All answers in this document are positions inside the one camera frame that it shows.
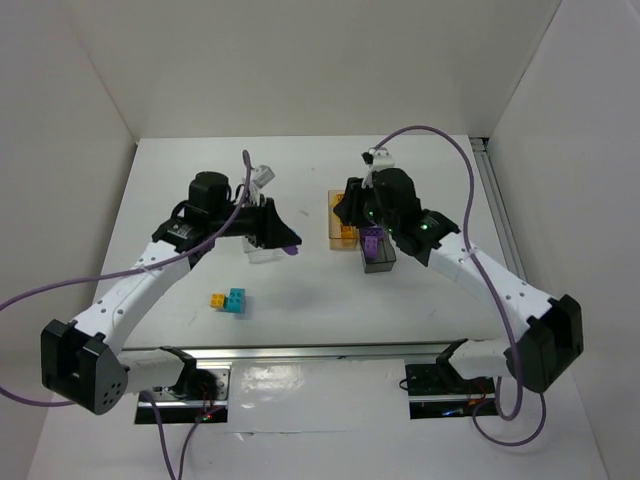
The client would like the dark grey plastic container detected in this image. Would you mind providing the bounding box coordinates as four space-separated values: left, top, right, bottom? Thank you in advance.
360 233 396 274

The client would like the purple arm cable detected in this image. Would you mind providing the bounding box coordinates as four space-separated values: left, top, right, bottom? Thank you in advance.
374 124 546 447
0 149 251 480

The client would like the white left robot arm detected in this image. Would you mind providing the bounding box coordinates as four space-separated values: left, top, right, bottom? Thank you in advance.
40 165 302 415

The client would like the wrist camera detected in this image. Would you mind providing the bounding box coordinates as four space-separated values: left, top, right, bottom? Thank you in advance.
251 165 275 190
362 147 395 171

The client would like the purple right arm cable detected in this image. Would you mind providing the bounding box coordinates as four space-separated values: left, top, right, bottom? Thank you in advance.
374 124 546 447

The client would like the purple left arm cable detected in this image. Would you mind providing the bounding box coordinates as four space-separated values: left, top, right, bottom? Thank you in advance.
0 149 251 480

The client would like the teal lego brick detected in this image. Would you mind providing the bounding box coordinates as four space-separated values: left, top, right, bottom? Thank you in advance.
223 288 246 315

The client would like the amber plastic container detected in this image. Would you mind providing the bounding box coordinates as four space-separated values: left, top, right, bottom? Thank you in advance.
327 190 359 251

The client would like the yellow square lego brick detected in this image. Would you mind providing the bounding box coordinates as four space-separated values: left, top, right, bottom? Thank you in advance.
210 293 227 310

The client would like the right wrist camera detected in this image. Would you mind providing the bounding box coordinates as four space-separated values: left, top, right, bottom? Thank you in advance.
362 147 395 171

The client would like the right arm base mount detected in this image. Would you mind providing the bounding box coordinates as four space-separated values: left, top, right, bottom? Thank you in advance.
398 364 497 420

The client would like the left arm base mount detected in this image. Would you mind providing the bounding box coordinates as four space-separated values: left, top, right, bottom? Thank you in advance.
150 364 231 425

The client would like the clear plastic container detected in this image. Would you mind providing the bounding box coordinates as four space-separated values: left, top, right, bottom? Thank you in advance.
242 237 283 264

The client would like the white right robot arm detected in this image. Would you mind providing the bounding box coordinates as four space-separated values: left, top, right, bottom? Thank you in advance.
333 168 584 393

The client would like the purple lego in grey bin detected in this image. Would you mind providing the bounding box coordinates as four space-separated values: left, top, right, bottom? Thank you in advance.
359 226 384 260

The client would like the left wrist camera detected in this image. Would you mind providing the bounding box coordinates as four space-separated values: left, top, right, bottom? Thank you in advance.
251 165 275 190

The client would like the aluminium front rail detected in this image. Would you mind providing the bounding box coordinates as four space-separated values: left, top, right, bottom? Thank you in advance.
181 342 451 362

